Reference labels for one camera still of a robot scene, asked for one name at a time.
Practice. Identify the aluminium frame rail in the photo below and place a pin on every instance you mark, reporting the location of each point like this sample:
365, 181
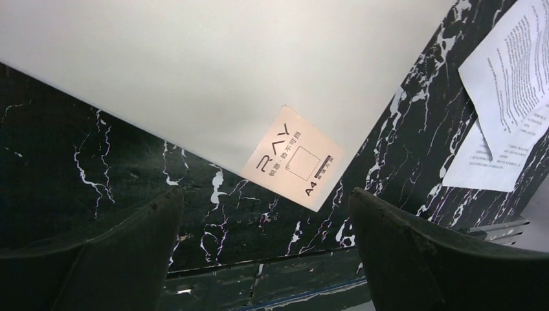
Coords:
506, 234

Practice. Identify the white A4 file folder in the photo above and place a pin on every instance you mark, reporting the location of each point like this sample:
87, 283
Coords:
282, 93

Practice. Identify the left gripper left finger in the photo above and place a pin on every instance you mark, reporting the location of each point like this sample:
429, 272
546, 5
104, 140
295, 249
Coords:
118, 262

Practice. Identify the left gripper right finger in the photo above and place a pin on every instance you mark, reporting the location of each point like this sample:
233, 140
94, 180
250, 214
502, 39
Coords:
413, 264

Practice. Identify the printed paper sheet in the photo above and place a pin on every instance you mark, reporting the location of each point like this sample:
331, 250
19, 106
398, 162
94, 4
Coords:
475, 168
506, 76

